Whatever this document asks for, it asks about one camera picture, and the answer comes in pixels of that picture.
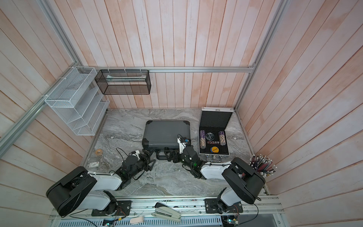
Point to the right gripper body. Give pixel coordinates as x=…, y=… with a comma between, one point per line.
x=183, y=160

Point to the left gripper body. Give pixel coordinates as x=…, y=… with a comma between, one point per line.
x=142, y=163

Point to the dark grey poker case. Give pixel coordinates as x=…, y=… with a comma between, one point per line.
x=161, y=135

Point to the silver aluminium poker case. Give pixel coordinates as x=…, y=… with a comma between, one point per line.
x=213, y=120

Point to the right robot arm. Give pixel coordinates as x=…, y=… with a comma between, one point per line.
x=244, y=182

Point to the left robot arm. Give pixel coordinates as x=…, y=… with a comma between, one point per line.
x=81, y=189

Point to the yellow dealer button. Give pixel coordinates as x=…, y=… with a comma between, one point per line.
x=214, y=149

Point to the tape roll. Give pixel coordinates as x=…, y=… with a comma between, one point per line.
x=98, y=152

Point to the purple chip stack right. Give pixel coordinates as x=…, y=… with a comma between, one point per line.
x=222, y=138

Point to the small white card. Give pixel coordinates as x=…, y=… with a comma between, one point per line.
x=93, y=164

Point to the grey stapler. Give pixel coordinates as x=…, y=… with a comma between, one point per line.
x=164, y=212

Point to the pink eraser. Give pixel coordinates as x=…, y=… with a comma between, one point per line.
x=137, y=220

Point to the red pencil cup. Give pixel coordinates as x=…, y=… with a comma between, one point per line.
x=263, y=165

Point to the black mesh basket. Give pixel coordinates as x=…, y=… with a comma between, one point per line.
x=123, y=82

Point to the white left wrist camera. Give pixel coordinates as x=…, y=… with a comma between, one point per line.
x=136, y=153

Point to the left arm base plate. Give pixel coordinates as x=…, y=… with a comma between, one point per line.
x=119, y=208

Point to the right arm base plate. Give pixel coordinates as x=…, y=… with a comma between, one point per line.
x=214, y=206

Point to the white wire mesh shelf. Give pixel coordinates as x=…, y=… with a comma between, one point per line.
x=80, y=105

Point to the aluminium frame rail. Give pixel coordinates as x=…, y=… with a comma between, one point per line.
x=192, y=69

